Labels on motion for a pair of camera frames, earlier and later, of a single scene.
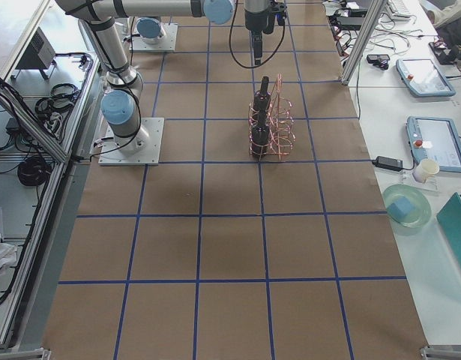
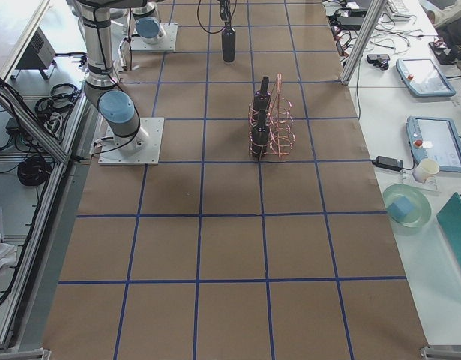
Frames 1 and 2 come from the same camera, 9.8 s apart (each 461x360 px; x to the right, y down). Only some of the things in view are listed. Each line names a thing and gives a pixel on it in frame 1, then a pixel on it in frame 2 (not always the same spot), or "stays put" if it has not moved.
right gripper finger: [257, 35] -> [225, 11]
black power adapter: [388, 163] stays put
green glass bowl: [407, 205] stays put
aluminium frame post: [371, 20] stays put
